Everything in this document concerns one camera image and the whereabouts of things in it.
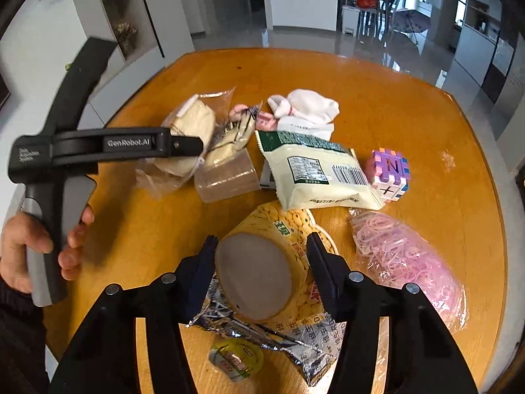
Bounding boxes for white paper packet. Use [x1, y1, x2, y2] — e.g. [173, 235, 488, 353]
[274, 116, 335, 141]

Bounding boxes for white sock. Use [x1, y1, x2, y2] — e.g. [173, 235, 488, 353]
[267, 89, 341, 126]

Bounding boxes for clear bag of bread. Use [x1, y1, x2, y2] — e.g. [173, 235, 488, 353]
[135, 86, 238, 198]

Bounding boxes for kitchen counter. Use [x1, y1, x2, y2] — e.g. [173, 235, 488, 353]
[453, 0, 515, 105]

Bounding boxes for person's left forearm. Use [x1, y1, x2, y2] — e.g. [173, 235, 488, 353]
[0, 273, 52, 394]

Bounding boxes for yellow instant noodle bowl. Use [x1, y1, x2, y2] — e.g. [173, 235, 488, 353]
[214, 200, 326, 323]

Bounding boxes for pink patterned wrapper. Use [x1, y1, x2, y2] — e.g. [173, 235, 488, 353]
[229, 104, 282, 133]

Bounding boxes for pastel foam puzzle cube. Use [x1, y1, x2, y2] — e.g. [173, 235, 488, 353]
[366, 147, 411, 203]

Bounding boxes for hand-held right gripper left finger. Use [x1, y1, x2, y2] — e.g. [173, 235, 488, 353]
[48, 235, 219, 394]

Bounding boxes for person's left hand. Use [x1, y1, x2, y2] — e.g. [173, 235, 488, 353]
[0, 204, 96, 295]

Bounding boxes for silver foil wrapper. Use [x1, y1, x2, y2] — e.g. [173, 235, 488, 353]
[186, 277, 349, 387]

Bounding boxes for dried flower bunch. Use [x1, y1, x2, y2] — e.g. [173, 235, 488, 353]
[114, 22, 139, 57]

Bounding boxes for small white cabinet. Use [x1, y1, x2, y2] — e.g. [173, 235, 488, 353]
[341, 4, 362, 36]

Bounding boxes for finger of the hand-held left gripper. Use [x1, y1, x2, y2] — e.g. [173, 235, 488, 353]
[170, 134, 205, 159]

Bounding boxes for dark dining chair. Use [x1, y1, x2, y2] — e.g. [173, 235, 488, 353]
[356, 0, 403, 38]

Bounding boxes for small jelly cup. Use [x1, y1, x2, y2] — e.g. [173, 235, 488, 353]
[208, 338, 264, 382]

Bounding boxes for open purple umbrella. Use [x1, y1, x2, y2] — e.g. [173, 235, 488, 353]
[390, 7, 432, 45]

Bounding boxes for white shelving unit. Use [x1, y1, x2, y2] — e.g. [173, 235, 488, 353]
[66, 0, 195, 75]

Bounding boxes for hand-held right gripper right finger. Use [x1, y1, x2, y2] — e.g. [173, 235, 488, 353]
[305, 232, 480, 394]

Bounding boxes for bag of pink rubber bands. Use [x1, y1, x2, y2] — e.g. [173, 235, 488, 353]
[348, 208, 467, 334]

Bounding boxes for clear plastic cup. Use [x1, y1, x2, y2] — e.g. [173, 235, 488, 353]
[194, 149, 262, 204]

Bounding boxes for green white snack packet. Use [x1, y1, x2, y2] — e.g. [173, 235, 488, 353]
[254, 129, 397, 211]

